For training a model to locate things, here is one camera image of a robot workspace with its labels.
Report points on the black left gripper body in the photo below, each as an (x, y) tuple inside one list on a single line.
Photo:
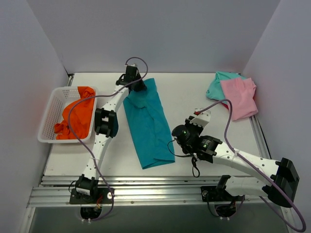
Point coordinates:
[(137, 85)]

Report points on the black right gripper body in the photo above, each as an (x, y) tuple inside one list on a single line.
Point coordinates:
[(183, 147)]

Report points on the teal blue t-shirt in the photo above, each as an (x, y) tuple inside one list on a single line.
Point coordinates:
[(148, 127)]

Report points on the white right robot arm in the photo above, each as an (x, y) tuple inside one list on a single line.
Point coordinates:
[(276, 180)]

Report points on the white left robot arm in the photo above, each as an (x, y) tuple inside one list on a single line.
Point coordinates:
[(106, 127)]

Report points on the mint green folded t-shirt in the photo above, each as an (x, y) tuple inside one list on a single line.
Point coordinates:
[(217, 88)]

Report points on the orange t-shirt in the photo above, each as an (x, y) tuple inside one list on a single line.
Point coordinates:
[(80, 117)]

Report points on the pink folded t-shirt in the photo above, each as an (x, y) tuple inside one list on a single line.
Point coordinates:
[(247, 107)]

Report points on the white plastic basket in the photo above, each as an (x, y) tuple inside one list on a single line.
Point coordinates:
[(60, 98)]

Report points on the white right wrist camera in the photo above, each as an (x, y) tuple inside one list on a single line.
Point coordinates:
[(200, 117)]

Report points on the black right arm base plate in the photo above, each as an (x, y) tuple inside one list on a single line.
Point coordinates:
[(216, 193)]

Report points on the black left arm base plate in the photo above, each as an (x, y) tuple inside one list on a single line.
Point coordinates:
[(101, 196)]

